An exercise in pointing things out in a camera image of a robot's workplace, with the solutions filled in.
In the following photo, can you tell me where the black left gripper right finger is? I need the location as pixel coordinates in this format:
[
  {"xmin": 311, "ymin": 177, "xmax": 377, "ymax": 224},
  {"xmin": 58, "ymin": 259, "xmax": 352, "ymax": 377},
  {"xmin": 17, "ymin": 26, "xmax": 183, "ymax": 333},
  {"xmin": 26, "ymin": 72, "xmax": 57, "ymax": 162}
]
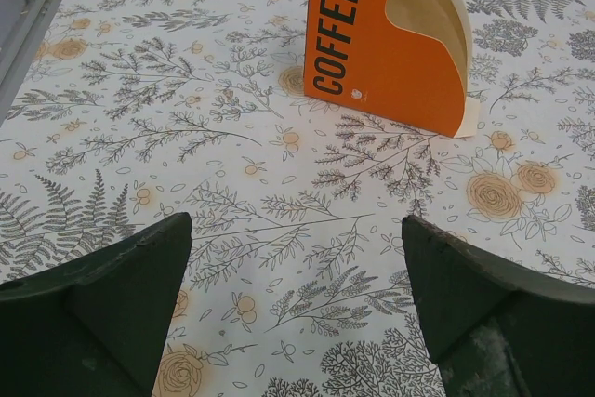
[{"xmin": 402, "ymin": 216, "xmax": 594, "ymax": 396}]

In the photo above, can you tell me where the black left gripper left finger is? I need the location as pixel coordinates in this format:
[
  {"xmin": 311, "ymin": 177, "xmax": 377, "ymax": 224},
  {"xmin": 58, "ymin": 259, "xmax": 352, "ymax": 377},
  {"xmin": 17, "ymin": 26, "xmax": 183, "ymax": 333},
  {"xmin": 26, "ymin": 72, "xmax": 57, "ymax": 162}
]
[{"xmin": 1, "ymin": 213, "xmax": 192, "ymax": 396}]

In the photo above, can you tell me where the floral patterned table mat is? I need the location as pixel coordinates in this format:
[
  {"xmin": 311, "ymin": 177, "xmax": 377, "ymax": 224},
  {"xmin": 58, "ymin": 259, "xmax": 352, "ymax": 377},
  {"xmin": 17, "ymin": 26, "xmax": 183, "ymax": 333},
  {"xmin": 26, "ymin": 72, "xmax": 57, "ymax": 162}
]
[{"xmin": 1, "ymin": 0, "xmax": 594, "ymax": 396}]

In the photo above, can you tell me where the stack of brown filters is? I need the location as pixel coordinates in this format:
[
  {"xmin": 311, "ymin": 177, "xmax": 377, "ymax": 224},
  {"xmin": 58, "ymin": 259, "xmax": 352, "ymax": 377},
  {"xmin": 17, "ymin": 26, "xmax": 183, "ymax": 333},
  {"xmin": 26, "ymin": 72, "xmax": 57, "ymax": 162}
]
[{"xmin": 343, "ymin": 0, "xmax": 468, "ymax": 57}]

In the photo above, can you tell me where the aluminium frame rail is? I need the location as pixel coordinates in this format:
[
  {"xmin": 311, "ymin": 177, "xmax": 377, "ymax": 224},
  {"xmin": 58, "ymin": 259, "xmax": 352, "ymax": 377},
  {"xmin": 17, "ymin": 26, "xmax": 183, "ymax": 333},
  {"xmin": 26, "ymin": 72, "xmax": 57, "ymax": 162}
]
[{"xmin": 1, "ymin": 0, "xmax": 61, "ymax": 119}]

